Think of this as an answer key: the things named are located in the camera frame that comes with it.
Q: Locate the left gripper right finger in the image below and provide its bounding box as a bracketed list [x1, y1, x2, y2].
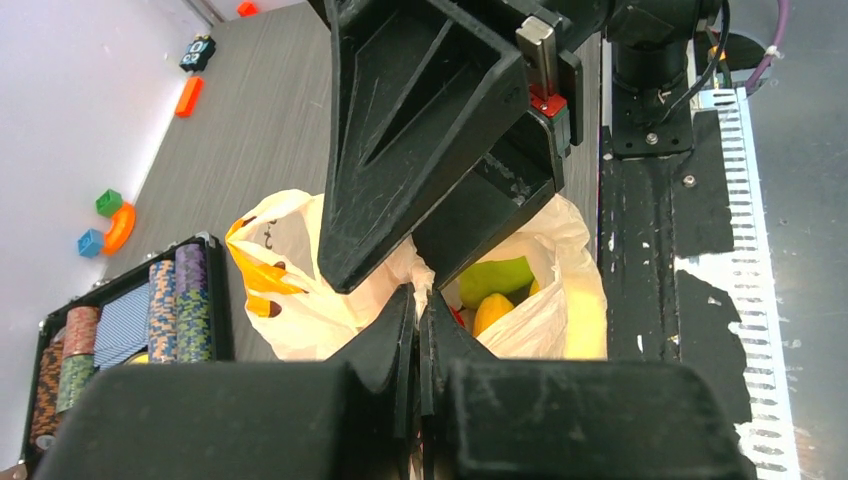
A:
[419, 292, 755, 479]

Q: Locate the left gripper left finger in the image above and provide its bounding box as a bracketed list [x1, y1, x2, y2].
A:
[35, 284, 415, 479]

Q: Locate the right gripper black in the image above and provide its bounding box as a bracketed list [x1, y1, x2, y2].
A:
[318, 1, 613, 293]

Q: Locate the yellow fake mango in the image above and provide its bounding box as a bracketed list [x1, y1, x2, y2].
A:
[472, 293, 515, 337]

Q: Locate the green fake pear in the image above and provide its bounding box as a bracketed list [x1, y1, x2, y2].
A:
[459, 256, 535, 309]

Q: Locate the red fake apple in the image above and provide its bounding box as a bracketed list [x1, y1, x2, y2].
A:
[449, 307, 465, 328]

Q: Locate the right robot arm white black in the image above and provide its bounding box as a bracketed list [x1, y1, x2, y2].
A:
[313, 1, 729, 293]

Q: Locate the black poker chip case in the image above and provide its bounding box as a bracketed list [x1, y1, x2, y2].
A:
[17, 232, 235, 475]

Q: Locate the orange corner piece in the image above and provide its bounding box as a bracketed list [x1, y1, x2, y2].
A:
[236, 0, 260, 18]

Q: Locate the orange block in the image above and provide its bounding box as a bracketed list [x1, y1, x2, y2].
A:
[175, 76, 204, 118]

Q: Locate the small toy car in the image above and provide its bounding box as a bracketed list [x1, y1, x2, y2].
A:
[178, 35, 216, 73]

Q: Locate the blue toy cube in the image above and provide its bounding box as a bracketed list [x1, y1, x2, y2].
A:
[76, 228, 105, 258]

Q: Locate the green toy cube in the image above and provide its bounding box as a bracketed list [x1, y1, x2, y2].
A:
[95, 189, 124, 218]

